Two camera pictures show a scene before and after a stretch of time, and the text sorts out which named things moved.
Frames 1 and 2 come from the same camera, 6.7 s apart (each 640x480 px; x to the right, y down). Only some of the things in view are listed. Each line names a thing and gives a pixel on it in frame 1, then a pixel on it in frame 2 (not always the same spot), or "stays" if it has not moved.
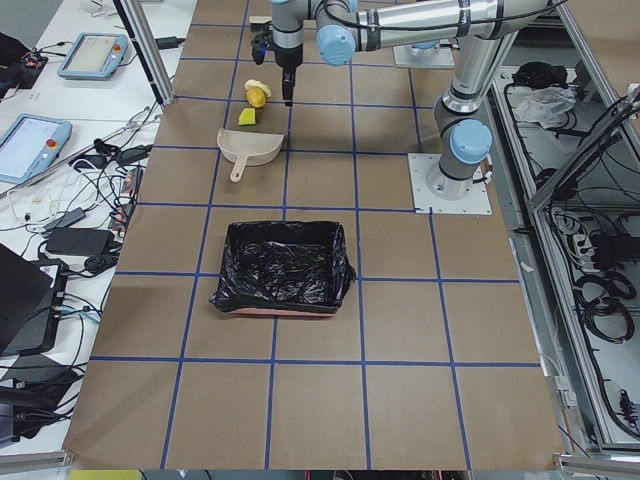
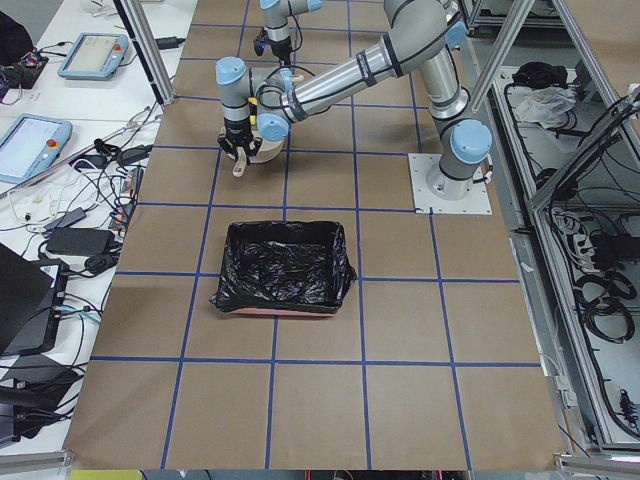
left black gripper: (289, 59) → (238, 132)
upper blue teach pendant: (94, 57) stays
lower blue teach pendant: (31, 145) stays
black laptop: (31, 295) stays
